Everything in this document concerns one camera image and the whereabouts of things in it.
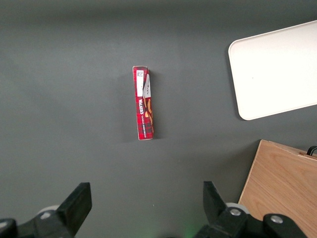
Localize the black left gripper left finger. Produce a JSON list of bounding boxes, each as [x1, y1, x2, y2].
[[0, 182, 93, 238]]

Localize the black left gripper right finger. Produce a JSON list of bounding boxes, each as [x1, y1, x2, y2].
[[194, 181, 308, 238]]

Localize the white rectangular tray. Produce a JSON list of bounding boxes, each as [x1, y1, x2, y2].
[[227, 19, 317, 121]]

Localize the wooden drawer cabinet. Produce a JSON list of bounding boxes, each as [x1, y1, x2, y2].
[[237, 139, 317, 238]]

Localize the red tartan cookie box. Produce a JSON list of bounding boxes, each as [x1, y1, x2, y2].
[[132, 65, 156, 141]]

